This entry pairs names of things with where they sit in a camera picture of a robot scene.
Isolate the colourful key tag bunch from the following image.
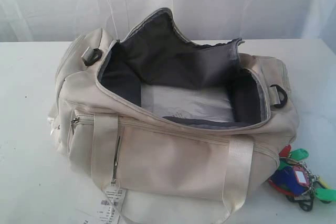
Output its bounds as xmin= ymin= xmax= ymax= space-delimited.
xmin=268 ymin=145 xmax=335 ymax=212

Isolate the cream duffel bag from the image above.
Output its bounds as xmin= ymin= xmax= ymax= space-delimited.
xmin=48 ymin=8 xmax=299 ymax=218

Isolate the white paper price tag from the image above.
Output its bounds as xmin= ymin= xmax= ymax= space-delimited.
xmin=71 ymin=184 xmax=127 ymax=223

